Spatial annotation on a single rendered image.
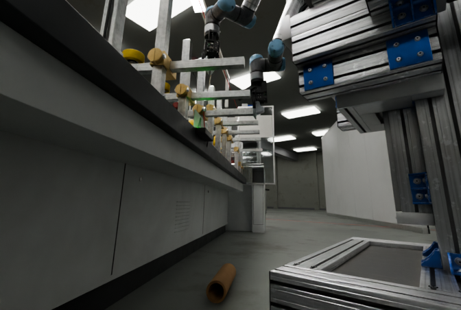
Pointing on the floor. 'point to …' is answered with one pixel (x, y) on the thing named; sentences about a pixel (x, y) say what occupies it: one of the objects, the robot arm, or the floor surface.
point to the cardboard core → (221, 283)
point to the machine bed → (92, 225)
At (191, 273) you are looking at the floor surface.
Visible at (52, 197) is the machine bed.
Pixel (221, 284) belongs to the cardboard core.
